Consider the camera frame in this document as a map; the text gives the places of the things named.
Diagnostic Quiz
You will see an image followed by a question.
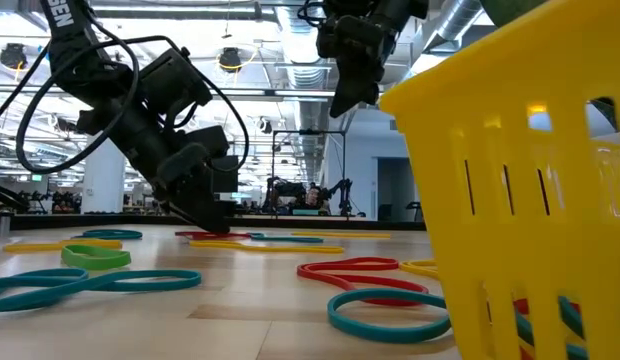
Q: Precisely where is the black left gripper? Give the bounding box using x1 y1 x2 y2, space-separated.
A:
77 102 232 234

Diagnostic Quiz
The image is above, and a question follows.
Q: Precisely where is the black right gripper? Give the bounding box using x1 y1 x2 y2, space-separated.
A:
314 0 391 119

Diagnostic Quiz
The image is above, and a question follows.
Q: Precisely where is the red rubber band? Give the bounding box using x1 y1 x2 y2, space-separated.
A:
296 256 430 307
174 230 252 242

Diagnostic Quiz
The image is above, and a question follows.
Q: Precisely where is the teal rubber band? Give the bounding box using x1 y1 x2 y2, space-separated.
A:
247 231 325 245
72 228 144 241
326 287 452 345
0 267 203 315

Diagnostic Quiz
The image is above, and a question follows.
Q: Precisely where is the yellow rubber band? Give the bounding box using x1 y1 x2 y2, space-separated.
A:
2 238 124 254
188 239 345 255
398 259 440 280

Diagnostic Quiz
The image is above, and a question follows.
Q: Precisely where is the green rubber band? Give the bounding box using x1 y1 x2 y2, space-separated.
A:
60 243 132 272

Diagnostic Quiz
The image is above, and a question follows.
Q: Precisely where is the black monitor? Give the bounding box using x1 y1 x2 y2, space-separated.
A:
209 155 240 217

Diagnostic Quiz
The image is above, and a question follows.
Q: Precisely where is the long ceiling light strip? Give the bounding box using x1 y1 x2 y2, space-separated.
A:
0 87 381 101

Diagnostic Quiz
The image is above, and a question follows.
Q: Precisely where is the white building column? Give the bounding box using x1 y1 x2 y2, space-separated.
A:
81 137 130 215

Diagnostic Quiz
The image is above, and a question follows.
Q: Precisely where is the person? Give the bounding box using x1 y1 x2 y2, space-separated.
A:
305 183 322 210

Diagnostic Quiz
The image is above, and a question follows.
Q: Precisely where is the yellow plastic basket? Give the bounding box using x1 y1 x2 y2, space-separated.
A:
378 0 620 360

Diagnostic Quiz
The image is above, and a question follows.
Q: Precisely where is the silver ceiling duct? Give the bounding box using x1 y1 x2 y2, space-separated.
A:
424 0 486 54
277 4 336 131

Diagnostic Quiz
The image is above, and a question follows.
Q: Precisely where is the distant black metal frame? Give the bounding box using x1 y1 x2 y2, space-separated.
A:
271 129 347 217

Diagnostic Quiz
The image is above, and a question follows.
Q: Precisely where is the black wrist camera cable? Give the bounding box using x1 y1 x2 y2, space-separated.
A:
179 47 251 174

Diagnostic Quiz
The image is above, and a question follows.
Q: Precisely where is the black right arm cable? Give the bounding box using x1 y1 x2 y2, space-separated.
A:
297 0 341 29

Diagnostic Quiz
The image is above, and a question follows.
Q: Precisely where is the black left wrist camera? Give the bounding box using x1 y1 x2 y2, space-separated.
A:
139 47 214 126

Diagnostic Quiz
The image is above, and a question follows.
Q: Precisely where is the black ceiling cable reel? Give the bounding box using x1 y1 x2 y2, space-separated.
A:
217 46 244 72
0 42 29 70

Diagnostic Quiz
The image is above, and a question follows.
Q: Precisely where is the black metal table frame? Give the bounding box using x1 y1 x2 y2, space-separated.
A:
0 213 427 232

